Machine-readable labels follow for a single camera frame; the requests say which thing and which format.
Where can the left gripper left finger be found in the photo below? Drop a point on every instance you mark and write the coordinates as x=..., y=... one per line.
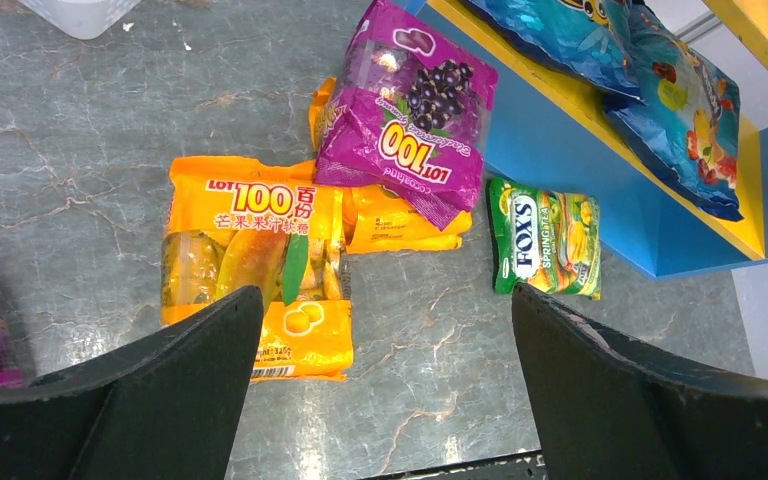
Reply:
x=166, y=406

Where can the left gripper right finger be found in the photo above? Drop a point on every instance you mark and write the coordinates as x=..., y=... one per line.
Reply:
x=610, y=406

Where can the green Fox's candy bag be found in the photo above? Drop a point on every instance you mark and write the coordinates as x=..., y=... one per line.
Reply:
x=546, y=239

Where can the orange mango candy bag front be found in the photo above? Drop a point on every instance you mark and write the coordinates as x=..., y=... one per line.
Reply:
x=235, y=222

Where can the blue pink yellow shelf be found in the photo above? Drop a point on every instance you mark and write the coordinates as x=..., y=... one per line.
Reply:
x=553, y=132

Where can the blue candy bag right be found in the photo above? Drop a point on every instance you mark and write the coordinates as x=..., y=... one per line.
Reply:
x=685, y=127

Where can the blue candy bag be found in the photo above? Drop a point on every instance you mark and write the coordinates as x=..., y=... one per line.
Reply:
x=685, y=127
x=586, y=39

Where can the blue candy bag left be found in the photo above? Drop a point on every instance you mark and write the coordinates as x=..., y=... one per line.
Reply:
x=586, y=39

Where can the white plastic basket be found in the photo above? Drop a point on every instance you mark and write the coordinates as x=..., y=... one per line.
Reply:
x=81, y=19

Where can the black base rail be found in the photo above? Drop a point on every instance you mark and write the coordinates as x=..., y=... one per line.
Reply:
x=527, y=465

